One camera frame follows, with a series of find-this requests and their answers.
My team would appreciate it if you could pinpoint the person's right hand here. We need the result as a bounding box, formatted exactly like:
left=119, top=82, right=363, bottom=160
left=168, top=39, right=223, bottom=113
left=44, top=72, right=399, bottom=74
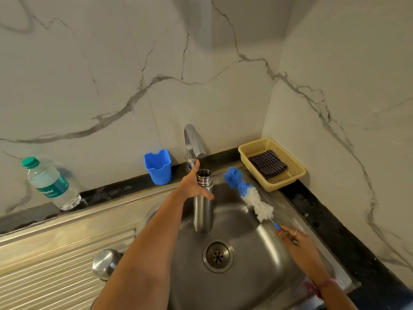
left=276, top=224, right=335, bottom=285

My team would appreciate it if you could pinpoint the person's left hand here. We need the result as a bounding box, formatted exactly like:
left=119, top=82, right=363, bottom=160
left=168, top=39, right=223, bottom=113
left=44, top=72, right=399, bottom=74
left=176, top=159, right=215, bottom=201

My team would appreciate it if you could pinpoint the stainless steel flask body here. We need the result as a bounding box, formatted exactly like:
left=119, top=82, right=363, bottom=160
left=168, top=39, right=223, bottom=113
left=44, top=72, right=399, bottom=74
left=193, top=169, right=215, bottom=235

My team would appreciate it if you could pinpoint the blue white bottle brush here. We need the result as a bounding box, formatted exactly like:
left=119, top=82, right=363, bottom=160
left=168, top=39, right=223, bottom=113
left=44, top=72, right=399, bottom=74
left=224, top=167, right=299, bottom=246

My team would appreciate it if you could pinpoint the steel cup cap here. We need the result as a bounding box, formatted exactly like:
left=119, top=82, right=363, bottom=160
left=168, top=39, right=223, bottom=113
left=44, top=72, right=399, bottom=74
left=92, top=249, right=123, bottom=281

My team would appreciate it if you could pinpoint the person's left forearm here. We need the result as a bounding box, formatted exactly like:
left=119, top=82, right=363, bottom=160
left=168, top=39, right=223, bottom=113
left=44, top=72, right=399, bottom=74
left=92, top=189, right=189, bottom=310

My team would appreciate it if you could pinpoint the clear plastic water bottle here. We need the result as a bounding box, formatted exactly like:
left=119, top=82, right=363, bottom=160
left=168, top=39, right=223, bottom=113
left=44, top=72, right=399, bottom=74
left=21, top=157, right=82, bottom=211

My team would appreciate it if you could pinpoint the blue plastic brush holder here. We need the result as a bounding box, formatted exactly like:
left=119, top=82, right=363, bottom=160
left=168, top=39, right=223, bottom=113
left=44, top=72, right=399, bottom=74
left=144, top=149, right=173, bottom=186

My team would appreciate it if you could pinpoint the stainless steel sink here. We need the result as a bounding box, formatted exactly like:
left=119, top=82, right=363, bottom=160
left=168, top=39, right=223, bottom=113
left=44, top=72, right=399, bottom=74
left=0, top=163, right=362, bottom=310

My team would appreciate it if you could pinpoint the chrome faucet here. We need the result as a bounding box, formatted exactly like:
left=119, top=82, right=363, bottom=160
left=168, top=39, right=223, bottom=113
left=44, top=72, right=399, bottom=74
left=184, top=124, right=207, bottom=171

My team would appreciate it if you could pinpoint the yellow plastic basket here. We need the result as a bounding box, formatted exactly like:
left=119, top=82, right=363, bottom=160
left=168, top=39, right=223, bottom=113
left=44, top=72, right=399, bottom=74
left=238, top=138, right=307, bottom=192

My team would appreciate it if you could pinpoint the dark checked cloth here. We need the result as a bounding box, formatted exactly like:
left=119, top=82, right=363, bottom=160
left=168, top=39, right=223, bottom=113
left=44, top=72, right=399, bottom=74
left=247, top=150, right=288, bottom=180

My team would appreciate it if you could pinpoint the pink thread bracelet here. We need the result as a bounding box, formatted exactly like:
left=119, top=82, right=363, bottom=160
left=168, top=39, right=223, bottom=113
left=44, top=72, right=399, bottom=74
left=303, top=278, right=338, bottom=299

